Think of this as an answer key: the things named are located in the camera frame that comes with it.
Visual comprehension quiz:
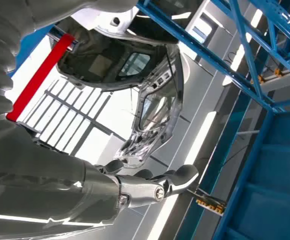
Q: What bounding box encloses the chrome barrier post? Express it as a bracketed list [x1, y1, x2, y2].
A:
[47, 25, 80, 54]

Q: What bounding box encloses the white car body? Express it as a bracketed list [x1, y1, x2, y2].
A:
[56, 5, 183, 94]

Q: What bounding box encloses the dark window railing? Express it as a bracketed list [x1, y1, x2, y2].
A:
[17, 78, 125, 157]

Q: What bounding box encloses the long ceiling lamp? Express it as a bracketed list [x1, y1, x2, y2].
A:
[221, 8, 263, 88]
[147, 110, 217, 240]

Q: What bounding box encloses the blue steel shelf rack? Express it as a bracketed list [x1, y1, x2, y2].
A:
[10, 0, 290, 240]

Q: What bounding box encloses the white car tailgate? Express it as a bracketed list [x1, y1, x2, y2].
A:
[113, 43, 186, 168]

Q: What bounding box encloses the red barrier belt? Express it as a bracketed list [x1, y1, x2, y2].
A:
[6, 33, 76, 123]

